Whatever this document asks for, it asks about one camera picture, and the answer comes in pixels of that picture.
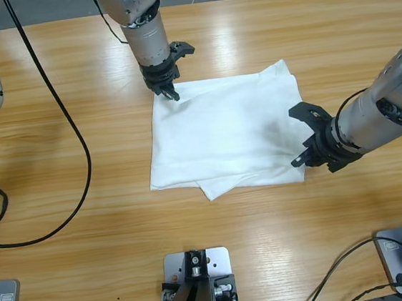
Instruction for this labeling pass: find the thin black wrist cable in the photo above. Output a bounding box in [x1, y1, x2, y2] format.
[90, 0, 129, 48]

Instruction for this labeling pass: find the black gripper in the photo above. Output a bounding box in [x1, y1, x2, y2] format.
[287, 115, 364, 177]
[139, 54, 184, 105]

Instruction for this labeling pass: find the long black arm cable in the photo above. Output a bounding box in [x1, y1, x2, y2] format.
[0, 0, 100, 250]

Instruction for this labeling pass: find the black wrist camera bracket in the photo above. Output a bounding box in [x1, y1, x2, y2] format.
[288, 98, 335, 138]
[169, 39, 197, 61]

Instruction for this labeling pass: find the white t-shirt with black logo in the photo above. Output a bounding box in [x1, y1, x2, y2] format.
[137, 57, 314, 208]

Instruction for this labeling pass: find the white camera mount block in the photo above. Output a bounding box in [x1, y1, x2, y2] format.
[161, 246, 238, 301]

